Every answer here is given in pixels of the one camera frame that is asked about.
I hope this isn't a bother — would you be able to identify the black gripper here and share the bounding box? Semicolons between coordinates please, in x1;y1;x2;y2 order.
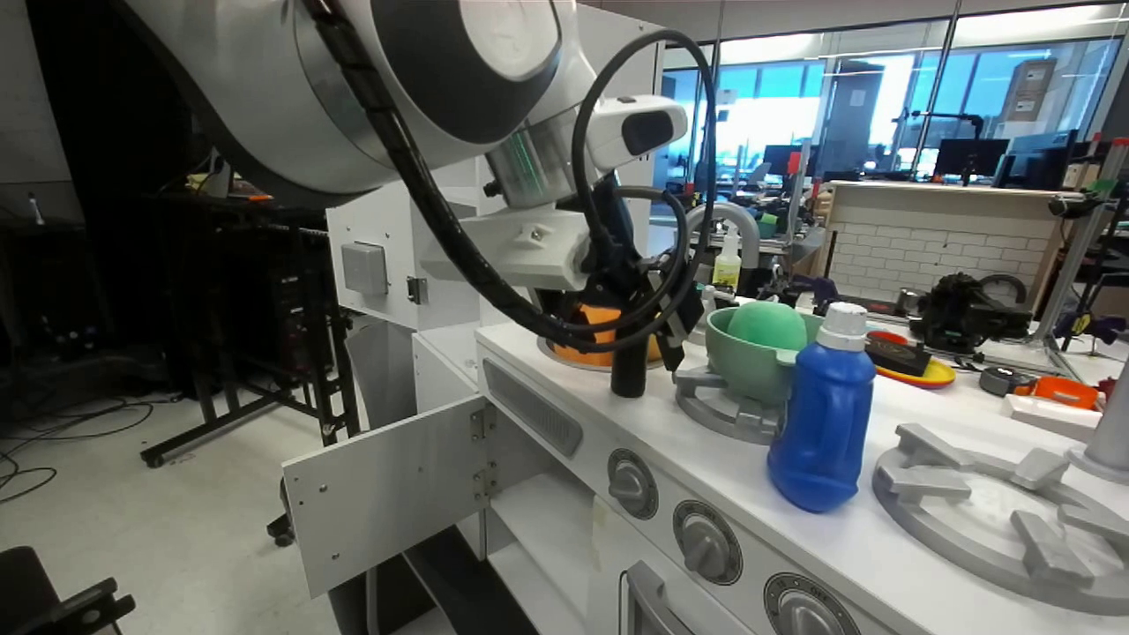
550;173;709;375

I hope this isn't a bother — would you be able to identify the black bottle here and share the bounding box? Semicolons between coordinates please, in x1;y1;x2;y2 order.
610;310;654;403

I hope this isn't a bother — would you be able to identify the blue detergent bottle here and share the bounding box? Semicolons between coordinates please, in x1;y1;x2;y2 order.
767;299;883;520

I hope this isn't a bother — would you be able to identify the white sink cabinet door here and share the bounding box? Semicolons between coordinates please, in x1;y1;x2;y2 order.
280;393;558;599

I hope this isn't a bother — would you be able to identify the small spray bottle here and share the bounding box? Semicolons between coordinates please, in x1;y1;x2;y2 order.
709;220;749;297

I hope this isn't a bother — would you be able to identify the orange toy fruit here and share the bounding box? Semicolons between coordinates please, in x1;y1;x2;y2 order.
542;299;627;372

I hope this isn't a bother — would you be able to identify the grey burner grate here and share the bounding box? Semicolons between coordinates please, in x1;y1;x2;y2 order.
870;419;1129;619
672;364;786;447

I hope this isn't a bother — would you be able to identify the green bowl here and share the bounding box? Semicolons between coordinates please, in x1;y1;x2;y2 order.
702;305;825;408

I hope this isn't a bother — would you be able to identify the green foam ball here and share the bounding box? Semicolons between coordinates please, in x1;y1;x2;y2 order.
728;299;812;353

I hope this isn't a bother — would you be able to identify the grey toy faucet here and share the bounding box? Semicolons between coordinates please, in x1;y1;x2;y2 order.
681;200;763;310

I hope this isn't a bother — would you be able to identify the grey stove knob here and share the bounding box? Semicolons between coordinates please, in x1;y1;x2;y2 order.
672;501;749;588
763;573;861;635
603;447;665;521

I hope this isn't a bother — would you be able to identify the yellow plate with toys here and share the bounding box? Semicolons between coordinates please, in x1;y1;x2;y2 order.
863;327;959;393

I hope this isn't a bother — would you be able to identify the black metal rack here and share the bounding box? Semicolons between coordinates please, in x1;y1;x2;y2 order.
137;173;362;473

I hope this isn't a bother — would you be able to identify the orange hand tool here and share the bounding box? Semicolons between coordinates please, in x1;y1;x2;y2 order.
1007;372;1109;435

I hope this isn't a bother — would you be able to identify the black chair base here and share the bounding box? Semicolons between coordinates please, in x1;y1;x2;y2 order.
0;544;137;635

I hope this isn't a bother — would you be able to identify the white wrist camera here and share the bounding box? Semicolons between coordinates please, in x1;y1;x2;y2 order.
586;97;692;173

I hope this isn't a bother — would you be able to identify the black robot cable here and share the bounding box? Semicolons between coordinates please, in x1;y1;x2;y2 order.
305;0;719;357

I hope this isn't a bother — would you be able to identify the grey door handle plate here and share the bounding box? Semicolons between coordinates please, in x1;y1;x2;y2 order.
338;241;393;305

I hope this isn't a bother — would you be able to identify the black cable bundle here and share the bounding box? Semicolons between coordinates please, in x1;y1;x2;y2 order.
915;271;1031;353

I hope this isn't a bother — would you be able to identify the grey post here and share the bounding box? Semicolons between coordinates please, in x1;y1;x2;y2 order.
1079;364;1129;481

